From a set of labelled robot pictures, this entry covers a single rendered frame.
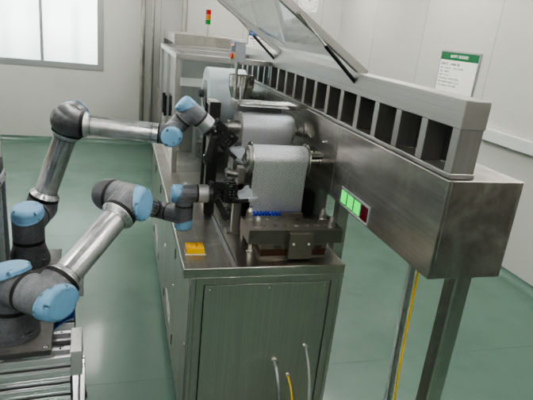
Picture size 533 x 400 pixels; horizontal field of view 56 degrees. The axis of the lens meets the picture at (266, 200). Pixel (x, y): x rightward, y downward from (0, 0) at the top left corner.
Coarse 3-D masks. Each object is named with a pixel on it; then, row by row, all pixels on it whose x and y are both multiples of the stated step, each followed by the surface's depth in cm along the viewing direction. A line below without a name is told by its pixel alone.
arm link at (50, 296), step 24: (120, 192) 166; (144, 192) 167; (120, 216) 162; (144, 216) 169; (96, 240) 155; (72, 264) 148; (24, 288) 141; (48, 288) 139; (72, 288) 143; (24, 312) 142; (48, 312) 138
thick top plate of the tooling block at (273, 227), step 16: (240, 224) 210; (272, 224) 205; (288, 224) 207; (304, 224) 208; (320, 224) 210; (336, 224) 212; (256, 240) 198; (272, 240) 200; (320, 240) 206; (336, 240) 208
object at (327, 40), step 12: (288, 0) 177; (300, 12) 178; (312, 24) 182; (252, 36) 286; (324, 36) 184; (264, 48) 290; (276, 48) 288; (336, 48) 187; (312, 60) 240; (336, 60) 187; (348, 60) 190; (348, 72) 190; (360, 72) 193
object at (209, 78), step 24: (192, 48) 379; (168, 72) 341; (192, 72) 290; (216, 72) 294; (240, 72) 297; (264, 72) 301; (168, 96) 339; (192, 96) 295; (216, 96) 298; (264, 96) 306; (168, 120) 338; (192, 144) 304; (192, 168) 309
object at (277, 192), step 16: (256, 176) 210; (272, 176) 212; (288, 176) 214; (304, 176) 216; (256, 192) 213; (272, 192) 215; (288, 192) 217; (256, 208) 215; (272, 208) 217; (288, 208) 219
